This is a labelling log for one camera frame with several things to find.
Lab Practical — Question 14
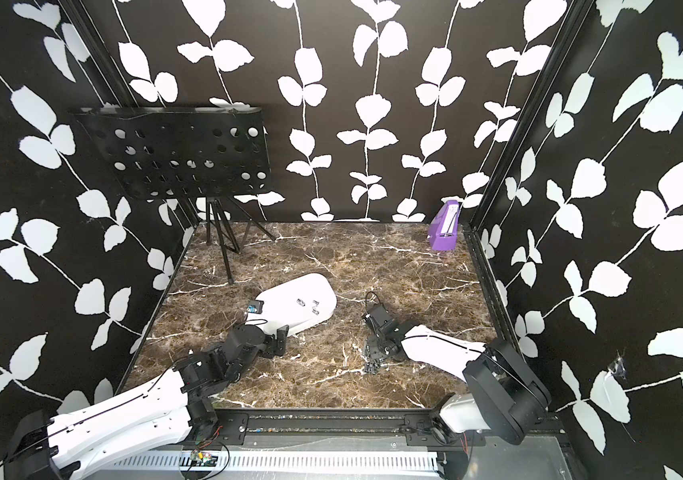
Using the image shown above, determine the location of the pile of chrome sockets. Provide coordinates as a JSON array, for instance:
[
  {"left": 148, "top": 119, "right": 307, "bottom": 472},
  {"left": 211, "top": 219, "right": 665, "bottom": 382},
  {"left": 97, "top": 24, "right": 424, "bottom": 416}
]
[{"left": 363, "top": 343, "right": 387, "bottom": 375}]

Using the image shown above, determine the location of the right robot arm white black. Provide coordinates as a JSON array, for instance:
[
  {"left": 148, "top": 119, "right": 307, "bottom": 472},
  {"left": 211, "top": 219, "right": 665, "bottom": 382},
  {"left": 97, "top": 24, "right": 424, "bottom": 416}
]
[{"left": 363, "top": 303, "right": 551, "bottom": 445}]

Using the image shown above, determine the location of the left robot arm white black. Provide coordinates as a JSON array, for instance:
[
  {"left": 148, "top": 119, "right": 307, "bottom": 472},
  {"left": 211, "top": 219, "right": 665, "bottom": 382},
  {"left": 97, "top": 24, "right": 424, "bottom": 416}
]
[{"left": 2, "top": 324, "right": 290, "bottom": 479}]

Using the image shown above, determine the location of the white plastic storage tray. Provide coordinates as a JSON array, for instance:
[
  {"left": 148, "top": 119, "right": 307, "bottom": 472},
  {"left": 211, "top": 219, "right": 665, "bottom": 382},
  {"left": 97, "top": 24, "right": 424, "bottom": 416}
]
[{"left": 246, "top": 273, "right": 337, "bottom": 336}]

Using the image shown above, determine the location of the purple stapler box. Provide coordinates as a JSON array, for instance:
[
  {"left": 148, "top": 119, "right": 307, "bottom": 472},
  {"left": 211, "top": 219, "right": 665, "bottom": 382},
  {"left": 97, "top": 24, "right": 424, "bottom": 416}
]
[{"left": 427, "top": 200, "right": 461, "bottom": 251}]

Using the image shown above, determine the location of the black music stand tripod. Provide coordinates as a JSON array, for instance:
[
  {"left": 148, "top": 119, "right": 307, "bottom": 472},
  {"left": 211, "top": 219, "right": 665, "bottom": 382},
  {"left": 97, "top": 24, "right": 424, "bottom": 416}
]
[{"left": 205, "top": 197, "right": 277, "bottom": 285}]

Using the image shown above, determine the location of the black perforated music stand desk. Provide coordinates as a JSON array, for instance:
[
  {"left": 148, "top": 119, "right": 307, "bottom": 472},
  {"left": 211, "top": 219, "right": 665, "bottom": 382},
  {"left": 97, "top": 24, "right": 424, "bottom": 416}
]
[{"left": 73, "top": 105, "right": 272, "bottom": 200}]

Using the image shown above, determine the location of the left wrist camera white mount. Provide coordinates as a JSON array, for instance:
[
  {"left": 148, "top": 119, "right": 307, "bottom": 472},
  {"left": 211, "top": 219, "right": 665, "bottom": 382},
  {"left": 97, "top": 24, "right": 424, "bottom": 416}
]
[{"left": 245, "top": 300, "right": 268, "bottom": 326}]

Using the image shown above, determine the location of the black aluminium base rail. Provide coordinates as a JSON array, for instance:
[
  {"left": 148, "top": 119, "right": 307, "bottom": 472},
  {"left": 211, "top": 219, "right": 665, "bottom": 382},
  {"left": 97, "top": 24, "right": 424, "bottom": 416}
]
[{"left": 76, "top": 407, "right": 583, "bottom": 480}]

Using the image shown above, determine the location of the white ribbed cable duct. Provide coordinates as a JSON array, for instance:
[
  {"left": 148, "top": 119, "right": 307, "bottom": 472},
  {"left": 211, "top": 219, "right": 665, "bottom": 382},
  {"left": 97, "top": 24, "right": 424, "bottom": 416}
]
[{"left": 105, "top": 450, "right": 443, "bottom": 476}]

